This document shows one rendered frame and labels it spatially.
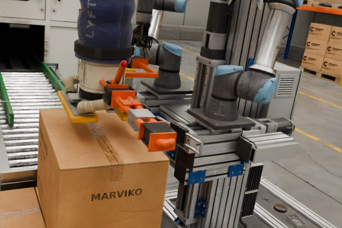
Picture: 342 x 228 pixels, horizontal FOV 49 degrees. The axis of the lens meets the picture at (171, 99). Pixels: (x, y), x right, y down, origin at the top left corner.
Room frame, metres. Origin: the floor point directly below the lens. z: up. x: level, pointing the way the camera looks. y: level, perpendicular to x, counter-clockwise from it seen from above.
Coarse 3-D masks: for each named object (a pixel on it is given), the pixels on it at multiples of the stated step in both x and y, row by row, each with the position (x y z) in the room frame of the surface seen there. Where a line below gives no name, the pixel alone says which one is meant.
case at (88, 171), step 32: (64, 128) 1.44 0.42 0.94; (96, 128) 1.48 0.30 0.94; (128, 128) 1.53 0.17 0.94; (64, 160) 1.16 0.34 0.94; (96, 160) 1.19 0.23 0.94; (128, 160) 1.22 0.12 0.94; (160, 160) 1.26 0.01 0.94; (64, 192) 1.10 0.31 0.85; (96, 192) 1.15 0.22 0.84; (128, 192) 1.21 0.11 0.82; (160, 192) 1.27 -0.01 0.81; (64, 224) 1.11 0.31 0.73; (96, 224) 1.16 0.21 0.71; (128, 224) 1.21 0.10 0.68; (160, 224) 1.28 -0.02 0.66
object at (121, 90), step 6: (108, 84) 1.25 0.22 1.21; (114, 84) 1.26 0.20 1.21; (120, 84) 1.27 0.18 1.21; (126, 84) 1.28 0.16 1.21; (108, 90) 1.20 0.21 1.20; (114, 90) 1.23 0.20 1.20; (120, 90) 1.24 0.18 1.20; (126, 90) 1.25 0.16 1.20; (132, 90) 1.25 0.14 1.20; (108, 96) 1.21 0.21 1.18; (114, 96) 1.18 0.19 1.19; (120, 96) 1.19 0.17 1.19; (126, 96) 1.20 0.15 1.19; (132, 96) 1.21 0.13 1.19; (108, 102) 1.18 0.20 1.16; (114, 102) 1.18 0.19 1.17
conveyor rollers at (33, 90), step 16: (16, 80) 3.40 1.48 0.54; (32, 80) 3.47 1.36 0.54; (48, 80) 3.54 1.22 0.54; (0, 96) 2.85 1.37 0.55; (16, 96) 2.91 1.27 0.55; (32, 96) 2.97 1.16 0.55; (48, 96) 3.03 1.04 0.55; (0, 112) 2.52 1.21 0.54; (16, 112) 2.57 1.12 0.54; (32, 112) 2.62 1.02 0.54; (16, 128) 2.32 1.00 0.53; (32, 128) 2.30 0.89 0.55; (16, 144) 2.07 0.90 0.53; (32, 144) 2.11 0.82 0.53; (16, 160) 1.84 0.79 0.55; (32, 160) 1.87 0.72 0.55
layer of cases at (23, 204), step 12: (0, 192) 1.52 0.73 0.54; (12, 192) 1.54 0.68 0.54; (24, 192) 1.55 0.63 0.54; (36, 192) 1.57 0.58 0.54; (0, 204) 1.43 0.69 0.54; (12, 204) 1.45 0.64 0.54; (24, 204) 1.46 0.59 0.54; (36, 204) 1.47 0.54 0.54; (0, 216) 1.35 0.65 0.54; (12, 216) 1.36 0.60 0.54; (24, 216) 1.37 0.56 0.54; (36, 216) 1.38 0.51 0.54
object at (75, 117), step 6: (72, 90) 1.48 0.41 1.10; (60, 96) 1.48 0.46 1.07; (66, 96) 1.47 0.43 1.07; (66, 102) 1.41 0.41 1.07; (72, 102) 1.40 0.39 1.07; (78, 102) 1.34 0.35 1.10; (66, 108) 1.34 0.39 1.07; (72, 108) 1.33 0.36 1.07; (72, 114) 1.29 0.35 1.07; (78, 114) 1.28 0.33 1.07; (84, 114) 1.29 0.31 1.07; (90, 114) 1.30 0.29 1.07; (72, 120) 1.24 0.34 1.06; (78, 120) 1.25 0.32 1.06; (84, 120) 1.26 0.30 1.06; (90, 120) 1.27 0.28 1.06; (96, 120) 1.28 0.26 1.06
